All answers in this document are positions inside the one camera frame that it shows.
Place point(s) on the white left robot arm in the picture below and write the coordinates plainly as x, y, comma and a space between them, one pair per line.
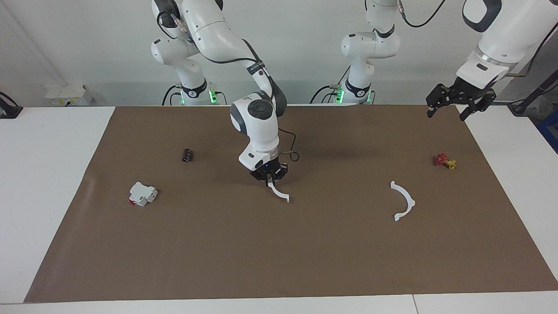
514, 30

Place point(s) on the black clamp mount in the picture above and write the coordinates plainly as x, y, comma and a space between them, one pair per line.
9, 111

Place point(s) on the brown paper mat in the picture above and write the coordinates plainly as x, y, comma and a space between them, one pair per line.
283, 244

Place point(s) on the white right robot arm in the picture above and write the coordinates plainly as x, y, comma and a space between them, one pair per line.
257, 117

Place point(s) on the red and yellow valve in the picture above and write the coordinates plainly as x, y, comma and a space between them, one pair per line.
442, 159

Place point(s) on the black cylindrical capacitor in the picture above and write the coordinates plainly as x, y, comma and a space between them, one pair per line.
188, 155

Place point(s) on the black stand leg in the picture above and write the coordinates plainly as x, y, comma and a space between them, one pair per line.
534, 93

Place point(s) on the white circuit breaker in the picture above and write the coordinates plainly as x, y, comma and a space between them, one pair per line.
141, 192

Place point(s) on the white power strip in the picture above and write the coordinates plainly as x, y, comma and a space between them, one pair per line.
67, 95

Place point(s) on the blue box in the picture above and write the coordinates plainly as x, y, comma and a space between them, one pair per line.
550, 131

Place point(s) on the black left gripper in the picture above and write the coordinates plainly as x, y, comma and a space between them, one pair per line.
465, 90

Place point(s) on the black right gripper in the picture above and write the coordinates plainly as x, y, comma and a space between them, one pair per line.
272, 170

